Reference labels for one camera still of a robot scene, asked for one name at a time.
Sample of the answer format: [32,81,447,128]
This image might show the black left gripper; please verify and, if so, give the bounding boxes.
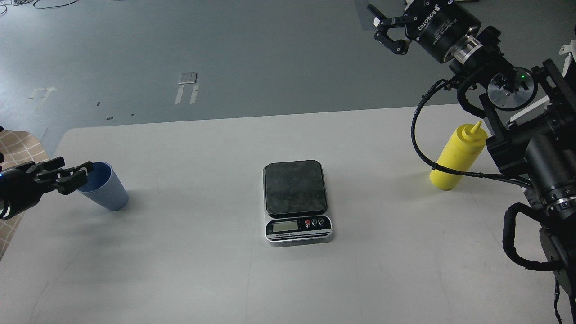
[0,157,94,220]

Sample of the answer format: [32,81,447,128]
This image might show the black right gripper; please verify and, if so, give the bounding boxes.
[368,0,482,63]

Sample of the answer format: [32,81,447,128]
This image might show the blue ribbed plastic cup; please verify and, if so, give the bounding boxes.
[77,162,129,212]

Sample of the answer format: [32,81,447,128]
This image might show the yellow squeeze seasoning bottle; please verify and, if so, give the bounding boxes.
[429,120,488,191]

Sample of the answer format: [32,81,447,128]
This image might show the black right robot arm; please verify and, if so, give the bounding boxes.
[367,0,575,316]

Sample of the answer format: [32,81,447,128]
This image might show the black digital kitchen scale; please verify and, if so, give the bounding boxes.
[263,160,334,246]

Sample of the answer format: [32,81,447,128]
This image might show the tan checkered cloth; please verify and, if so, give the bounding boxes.
[0,130,49,257]

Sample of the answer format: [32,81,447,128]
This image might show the grey floor tape patch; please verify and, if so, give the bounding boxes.
[174,72,199,105]

